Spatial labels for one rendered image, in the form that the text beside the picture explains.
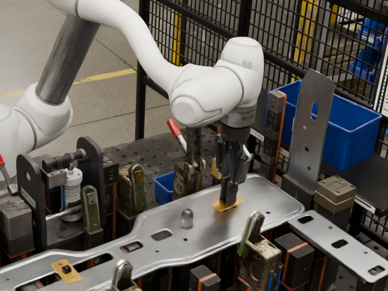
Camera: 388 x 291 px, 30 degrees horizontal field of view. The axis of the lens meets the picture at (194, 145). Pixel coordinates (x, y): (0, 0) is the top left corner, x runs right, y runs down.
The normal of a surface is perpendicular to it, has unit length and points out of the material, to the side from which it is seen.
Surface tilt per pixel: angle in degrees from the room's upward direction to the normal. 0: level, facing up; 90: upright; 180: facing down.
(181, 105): 92
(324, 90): 90
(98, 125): 0
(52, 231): 0
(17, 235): 90
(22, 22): 0
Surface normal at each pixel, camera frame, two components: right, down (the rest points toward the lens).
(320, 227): 0.07, -0.86
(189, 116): -0.43, 0.44
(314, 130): -0.80, 0.26
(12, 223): 0.60, 0.44
